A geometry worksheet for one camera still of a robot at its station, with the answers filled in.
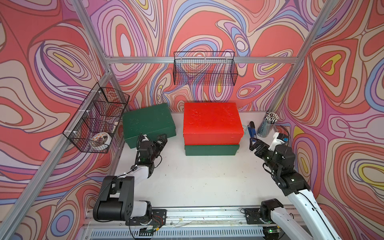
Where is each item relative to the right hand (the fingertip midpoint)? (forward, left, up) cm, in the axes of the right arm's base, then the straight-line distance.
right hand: (256, 145), depth 74 cm
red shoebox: (+14, +21, +1) cm, 25 cm away
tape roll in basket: (+1, +75, +7) cm, 75 cm away
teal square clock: (+27, -7, -21) cm, 35 cm away
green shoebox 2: (+8, +20, -17) cm, 28 cm away
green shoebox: (+28, +59, -10) cm, 66 cm away
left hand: (+12, +48, -8) cm, 50 cm away
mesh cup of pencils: (+22, -17, -6) cm, 29 cm away
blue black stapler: (+24, -10, -20) cm, 32 cm away
